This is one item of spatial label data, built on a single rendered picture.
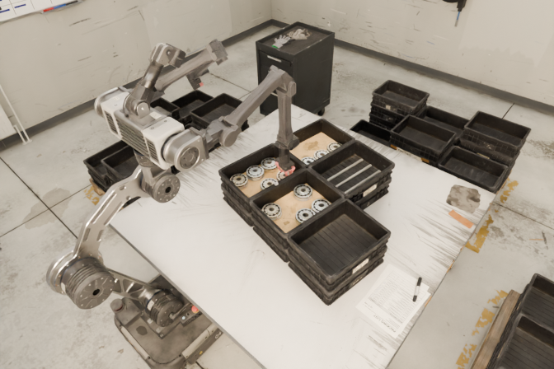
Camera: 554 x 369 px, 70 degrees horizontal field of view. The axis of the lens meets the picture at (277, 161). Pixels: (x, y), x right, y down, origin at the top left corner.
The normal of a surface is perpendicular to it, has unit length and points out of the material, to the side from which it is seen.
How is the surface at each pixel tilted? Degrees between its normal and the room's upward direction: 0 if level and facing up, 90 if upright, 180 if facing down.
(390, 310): 0
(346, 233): 0
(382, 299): 0
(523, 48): 90
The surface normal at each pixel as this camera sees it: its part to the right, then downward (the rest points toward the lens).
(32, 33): 0.75, 0.41
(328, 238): -0.03, -0.76
